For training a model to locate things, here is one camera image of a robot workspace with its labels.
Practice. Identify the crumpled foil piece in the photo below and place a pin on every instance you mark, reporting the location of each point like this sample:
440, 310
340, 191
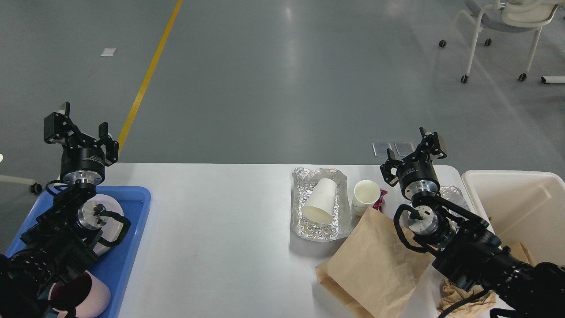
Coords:
450, 193

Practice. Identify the white office chair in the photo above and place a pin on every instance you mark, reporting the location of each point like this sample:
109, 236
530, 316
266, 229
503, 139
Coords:
505, 17

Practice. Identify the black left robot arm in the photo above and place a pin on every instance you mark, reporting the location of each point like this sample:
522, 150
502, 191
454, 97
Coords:
60, 246

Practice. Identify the aluminium foil tray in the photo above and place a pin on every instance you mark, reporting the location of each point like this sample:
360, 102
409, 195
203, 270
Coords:
304, 182

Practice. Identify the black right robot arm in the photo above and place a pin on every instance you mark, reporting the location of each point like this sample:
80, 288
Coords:
465, 250

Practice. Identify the pink ribbed mug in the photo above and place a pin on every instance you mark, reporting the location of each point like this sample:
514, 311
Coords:
84, 297

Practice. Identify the grey floor socket plate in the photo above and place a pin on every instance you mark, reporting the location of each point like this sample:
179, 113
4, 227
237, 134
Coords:
404, 148
380, 149

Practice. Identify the pink plate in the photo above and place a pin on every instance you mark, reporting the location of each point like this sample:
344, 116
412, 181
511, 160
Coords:
112, 228

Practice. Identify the brown paper bag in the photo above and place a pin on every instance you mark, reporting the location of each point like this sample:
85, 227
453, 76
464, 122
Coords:
373, 274

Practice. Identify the white paper cup lying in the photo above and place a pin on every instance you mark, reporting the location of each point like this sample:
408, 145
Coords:
320, 204

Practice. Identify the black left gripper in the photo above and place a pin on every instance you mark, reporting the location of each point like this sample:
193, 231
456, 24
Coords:
79, 163

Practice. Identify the white furniture foot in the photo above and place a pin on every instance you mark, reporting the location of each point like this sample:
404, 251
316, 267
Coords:
553, 79

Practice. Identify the crushed red soda can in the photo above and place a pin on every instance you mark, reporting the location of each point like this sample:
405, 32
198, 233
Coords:
378, 205

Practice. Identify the crumpled brown paper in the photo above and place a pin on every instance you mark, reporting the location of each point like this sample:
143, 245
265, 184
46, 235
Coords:
470, 303

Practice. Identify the white paper cup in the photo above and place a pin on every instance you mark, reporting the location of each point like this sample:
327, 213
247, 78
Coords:
365, 195
320, 204

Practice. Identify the white plastic bin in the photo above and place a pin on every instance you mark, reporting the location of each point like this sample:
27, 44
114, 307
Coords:
522, 206

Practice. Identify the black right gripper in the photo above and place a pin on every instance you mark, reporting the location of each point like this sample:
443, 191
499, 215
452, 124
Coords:
419, 176

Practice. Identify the blue plastic tray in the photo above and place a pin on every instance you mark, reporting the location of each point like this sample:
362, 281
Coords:
113, 268

